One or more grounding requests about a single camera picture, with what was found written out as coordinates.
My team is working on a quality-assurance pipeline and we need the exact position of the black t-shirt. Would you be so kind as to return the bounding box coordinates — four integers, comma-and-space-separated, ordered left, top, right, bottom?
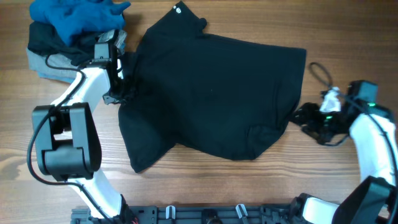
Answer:
118, 2, 307, 173

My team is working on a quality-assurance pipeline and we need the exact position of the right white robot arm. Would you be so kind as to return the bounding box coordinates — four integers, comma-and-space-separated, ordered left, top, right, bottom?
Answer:
290, 81, 397, 223

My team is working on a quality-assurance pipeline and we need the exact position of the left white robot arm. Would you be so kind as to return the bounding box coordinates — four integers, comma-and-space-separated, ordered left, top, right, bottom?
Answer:
27, 30, 138, 223

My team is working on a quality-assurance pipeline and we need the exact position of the light blue denim garment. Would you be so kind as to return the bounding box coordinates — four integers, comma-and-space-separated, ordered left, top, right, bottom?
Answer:
37, 42, 127, 84

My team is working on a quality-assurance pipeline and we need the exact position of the grey folded garment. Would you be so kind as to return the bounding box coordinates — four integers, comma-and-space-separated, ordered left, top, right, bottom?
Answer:
25, 29, 128, 84

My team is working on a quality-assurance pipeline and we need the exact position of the blue crumpled garment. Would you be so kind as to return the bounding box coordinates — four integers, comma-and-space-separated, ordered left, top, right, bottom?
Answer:
29, 0, 131, 46

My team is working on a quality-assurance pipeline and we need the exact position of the black folded garment in pile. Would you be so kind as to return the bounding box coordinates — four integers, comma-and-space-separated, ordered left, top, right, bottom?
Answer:
27, 21, 120, 67

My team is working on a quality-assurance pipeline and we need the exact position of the right white rail clip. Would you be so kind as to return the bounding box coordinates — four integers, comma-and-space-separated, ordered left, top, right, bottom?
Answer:
235, 203, 248, 219

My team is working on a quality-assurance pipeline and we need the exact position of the white rail clip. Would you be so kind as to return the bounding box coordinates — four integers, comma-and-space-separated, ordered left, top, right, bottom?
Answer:
165, 205, 176, 220
235, 203, 248, 219

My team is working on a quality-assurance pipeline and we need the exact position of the left white rail clip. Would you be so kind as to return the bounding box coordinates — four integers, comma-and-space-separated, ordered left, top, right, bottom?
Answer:
165, 205, 176, 220

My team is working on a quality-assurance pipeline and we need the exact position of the dark metal base rail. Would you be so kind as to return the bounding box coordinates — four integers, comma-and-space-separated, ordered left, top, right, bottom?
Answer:
71, 204, 307, 224

